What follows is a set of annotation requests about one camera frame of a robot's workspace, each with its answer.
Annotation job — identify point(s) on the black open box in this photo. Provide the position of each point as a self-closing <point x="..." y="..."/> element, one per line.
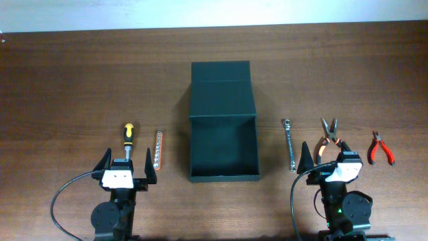
<point x="223" y="118"/>

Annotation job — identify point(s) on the yellow black screwdriver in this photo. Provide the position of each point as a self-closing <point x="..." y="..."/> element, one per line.
<point x="128" y="139"/>

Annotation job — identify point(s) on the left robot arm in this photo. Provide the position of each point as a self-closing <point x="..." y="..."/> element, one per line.
<point x="113" y="220"/>

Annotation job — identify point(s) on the orange black needle-nose pliers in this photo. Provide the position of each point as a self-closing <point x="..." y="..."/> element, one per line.
<point x="330" y="137"/>

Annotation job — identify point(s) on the orange socket bit rail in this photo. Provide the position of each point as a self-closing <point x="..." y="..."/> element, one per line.
<point x="158" y="151"/>

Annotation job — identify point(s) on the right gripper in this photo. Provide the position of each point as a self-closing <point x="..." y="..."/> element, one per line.
<point x="305" y="162"/>

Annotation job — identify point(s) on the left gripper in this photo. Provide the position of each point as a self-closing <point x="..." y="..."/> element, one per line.
<point x="142" y="184"/>

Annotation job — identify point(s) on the silver ratchet wrench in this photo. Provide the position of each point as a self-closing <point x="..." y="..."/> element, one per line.
<point x="287" y="127"/>

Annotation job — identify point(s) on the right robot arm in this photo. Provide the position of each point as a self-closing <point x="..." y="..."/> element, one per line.
<point x="347" y="213"/>

